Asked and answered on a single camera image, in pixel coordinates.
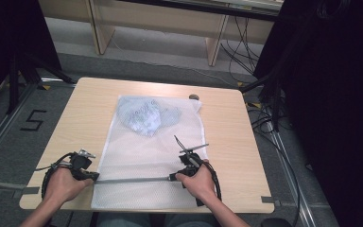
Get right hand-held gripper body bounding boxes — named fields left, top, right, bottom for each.
left=173, top=134, right=210, bottom=182

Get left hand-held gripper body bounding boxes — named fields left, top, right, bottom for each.
left=69, top=148, right=97, bottom=182

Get white mesh laundry bag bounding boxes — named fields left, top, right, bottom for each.
left=90, top=95, right=210, bottom=210

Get person's right hand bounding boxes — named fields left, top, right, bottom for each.
left=174, top=158, right=222, bottom=204

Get person's left hand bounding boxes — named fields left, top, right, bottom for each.
left=42, top=166, right=95, bottom=205

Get person's legs in jeans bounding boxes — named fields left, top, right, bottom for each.
left=96, top=212, right=216, bottom=227

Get light blue printed garment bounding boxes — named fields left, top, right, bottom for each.
left=116, top=96, right=182, bottom=137

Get grey tape strip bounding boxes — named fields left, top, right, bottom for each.
left=260, top=195, right=282, bottom=208

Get black metal stand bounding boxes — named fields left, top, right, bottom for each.
left=238, top=70, right=285, bottom=132

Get dark round object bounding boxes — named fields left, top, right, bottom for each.
left=260, top=217, right=293, bottom=227

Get black tripod stand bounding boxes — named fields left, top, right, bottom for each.
left=5, top=50, right=76, bottom=115

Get black curtain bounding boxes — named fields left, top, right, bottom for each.
left=252, top=0, right=363, bottom=227
left=0, top=0, right=62, bottom=107

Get light wooden desk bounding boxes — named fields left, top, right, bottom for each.
left=38, top=0, right=285, bottom=67

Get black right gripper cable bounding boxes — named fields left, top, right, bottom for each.
left=196, top=161, right=223, bottom=208

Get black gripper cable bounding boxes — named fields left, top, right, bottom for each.
left=35, top=152, right=78, bottom=201
left=196, top=161, right=223, bottom=208

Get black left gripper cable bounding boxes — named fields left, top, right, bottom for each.
left=35, top=152, right=78, bottom=201

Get metal floor rail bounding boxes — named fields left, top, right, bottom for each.
left=266, top=127, right=317, bottom=227
left=0, top=82, right=40, bottom=169

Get black floor cables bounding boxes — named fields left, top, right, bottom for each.
left=246, top=102, right=303, bottom=227

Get black hanging cables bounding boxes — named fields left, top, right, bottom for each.
left=219, top=15, right=263, bottom=83

